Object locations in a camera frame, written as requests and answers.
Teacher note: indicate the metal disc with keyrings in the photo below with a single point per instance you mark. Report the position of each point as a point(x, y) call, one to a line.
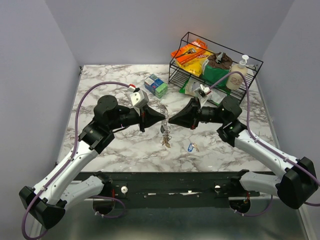
point(164, 128)

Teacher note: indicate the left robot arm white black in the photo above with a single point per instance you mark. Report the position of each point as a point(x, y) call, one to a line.
point(49, 199)

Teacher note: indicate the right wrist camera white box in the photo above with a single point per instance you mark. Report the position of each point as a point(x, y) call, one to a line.
point(202, 93)

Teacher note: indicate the orange razor package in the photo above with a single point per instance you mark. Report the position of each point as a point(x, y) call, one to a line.
point(189, 52)

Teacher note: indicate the black wire rack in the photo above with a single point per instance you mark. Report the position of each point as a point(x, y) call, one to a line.
point(178, 76)

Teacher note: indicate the yellow snack bag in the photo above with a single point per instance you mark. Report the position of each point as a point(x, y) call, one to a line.
point(195, 65)

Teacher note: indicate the blue green box stack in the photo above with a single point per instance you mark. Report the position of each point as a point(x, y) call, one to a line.
point(156, 86)

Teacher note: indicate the green brown paper bag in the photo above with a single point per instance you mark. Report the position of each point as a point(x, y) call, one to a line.
point(215, 67)

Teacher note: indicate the blue tag key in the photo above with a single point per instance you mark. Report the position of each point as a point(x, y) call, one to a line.
point(193, 146)

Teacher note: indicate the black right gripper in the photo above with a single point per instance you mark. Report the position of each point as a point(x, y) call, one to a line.
point(186, 117)

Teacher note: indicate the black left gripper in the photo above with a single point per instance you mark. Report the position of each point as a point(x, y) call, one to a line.
point(148, 117)

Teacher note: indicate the green white snack pouch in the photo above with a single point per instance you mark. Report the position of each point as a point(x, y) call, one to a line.
point(190, 86)

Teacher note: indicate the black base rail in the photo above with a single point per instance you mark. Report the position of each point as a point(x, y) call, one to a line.
point(154, 190)

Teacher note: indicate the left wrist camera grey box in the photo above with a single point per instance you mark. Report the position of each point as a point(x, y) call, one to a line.
point(139, 99)

